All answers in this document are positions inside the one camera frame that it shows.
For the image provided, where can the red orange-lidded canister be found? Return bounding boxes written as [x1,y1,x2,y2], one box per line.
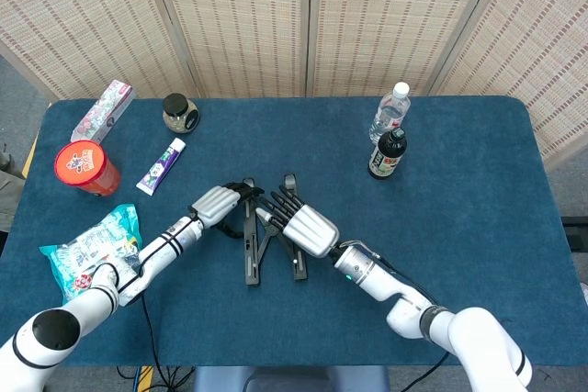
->
[53,140,123,197]

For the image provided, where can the glass jar black lid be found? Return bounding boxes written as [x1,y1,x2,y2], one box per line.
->
[162,93,201,135]

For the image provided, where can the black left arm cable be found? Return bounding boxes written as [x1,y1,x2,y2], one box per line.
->
[89,210,199,392]

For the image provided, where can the teal snack bag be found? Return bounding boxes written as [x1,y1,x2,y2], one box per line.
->
[39,203,143,306]

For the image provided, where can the black folding laptop stand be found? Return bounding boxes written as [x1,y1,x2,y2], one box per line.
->
[238,174,310,286]

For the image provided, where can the purple white toothpaste tube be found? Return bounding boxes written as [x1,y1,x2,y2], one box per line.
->
[135,137,187,197]

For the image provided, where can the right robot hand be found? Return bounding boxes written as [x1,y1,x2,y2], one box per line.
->
[255,185,341,258]

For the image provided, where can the black floor cables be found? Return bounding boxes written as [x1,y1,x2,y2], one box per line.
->
[114,365,197,392]

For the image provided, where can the clear plastic water bottle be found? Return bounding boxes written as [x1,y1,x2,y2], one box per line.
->
[368,81,412,145]

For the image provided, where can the grey blue chair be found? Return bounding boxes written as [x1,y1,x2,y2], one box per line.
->
[192,365,391,392]

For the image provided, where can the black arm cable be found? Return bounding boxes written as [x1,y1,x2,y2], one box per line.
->
[89,210,199,392]
[351,240,451,392]

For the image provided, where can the blue table mat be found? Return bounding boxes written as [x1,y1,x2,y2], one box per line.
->
[7,95,581,369]

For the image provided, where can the floral toothpaste carton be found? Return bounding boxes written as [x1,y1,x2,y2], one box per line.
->
[70,79,138,145]

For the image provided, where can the bamboo folding screen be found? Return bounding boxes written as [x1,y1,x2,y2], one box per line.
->
[0,0,588,168]

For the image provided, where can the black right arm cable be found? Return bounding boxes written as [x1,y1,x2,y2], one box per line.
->
[351,240,451,392]

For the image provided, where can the black equipment base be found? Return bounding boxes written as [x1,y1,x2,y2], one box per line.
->
[560,216,588,253]

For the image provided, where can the grey green clothing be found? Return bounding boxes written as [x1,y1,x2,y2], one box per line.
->
[0,141,27,232]

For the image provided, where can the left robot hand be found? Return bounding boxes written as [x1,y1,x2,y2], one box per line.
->
[190,179,266,240]

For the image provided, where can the dark tea bottle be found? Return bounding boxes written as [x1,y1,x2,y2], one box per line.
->
[367,126,409,182]

